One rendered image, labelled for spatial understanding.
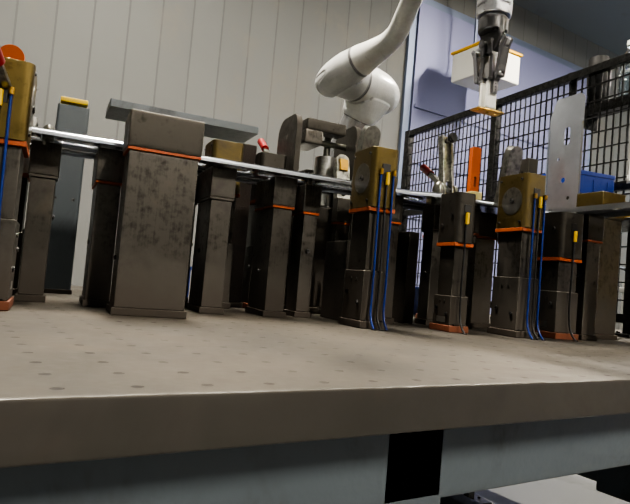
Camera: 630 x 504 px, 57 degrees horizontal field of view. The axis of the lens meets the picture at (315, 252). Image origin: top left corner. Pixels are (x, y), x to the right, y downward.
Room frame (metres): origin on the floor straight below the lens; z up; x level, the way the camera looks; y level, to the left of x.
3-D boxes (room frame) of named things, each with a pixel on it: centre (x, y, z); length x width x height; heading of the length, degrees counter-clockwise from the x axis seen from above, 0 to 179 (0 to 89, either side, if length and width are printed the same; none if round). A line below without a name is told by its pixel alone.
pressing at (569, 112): (1.57, -0.65, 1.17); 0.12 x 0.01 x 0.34; 24
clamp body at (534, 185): (1.25, -0.44, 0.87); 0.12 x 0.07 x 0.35; 24
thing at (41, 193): (1.06, 0.51, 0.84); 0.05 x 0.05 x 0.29; 24
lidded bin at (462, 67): (4.56, -1.22, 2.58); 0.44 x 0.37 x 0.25; 122
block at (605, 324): (1.46, -0.71, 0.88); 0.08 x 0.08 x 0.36; 24
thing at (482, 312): (1.48, -0.42, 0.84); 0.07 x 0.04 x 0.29; 114
